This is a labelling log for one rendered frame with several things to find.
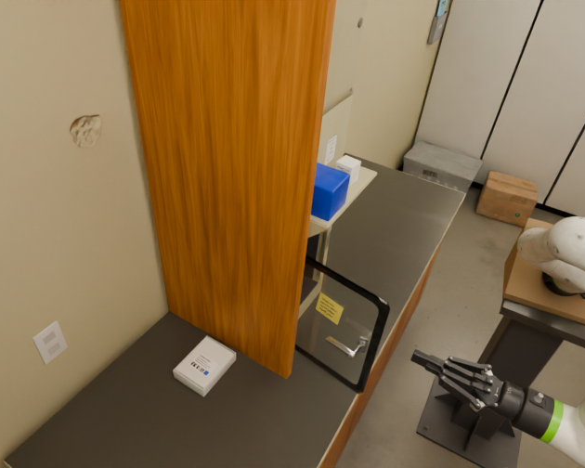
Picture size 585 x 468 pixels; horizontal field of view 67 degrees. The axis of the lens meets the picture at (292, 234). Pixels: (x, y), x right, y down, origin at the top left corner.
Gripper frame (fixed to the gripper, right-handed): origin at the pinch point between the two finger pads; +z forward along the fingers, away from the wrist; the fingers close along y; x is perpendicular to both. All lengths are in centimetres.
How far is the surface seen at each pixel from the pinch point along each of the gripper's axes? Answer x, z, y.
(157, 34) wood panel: -59, 73, 1
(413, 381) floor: 131, 2, -90
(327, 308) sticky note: 4.2, 28.5, -5.0
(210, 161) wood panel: -33, 61, 1
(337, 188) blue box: -29.8, 33.0, -11.0
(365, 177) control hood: -21, 34, -33
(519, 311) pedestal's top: 37, -23, -72
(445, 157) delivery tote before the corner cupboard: 98, 50, -297
